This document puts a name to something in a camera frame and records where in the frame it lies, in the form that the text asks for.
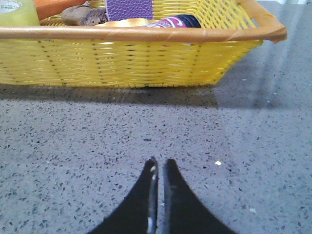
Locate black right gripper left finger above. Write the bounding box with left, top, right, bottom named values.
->
left=90, top=157, right=158, bottom=234

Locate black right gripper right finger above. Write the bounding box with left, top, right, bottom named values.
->
left=163, top=159, right=234, bottom=234

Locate yellow packing tape roll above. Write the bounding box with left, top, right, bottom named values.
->
left=0, top=0, right=40, bottom=27

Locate yellow woven plastic basket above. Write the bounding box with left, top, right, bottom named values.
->
left=0, top=0, right=287, bottom=88

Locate dark bottle with pink label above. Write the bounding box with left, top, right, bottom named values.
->
left=143, top=14, right=201, bottom=28

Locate shiny yellow rounded object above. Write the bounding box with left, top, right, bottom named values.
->
left=95, top=18, right=158, bottom=27

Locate purple foam block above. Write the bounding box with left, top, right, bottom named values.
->
left=105, top=0, right=153, bottom=21

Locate brown lumpy toy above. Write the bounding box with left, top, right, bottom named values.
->
left=60, top=1, right=109, bottom=26

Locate orange toy carrot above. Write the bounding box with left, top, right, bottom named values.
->
left=33, top=0, right=85, bottom=20

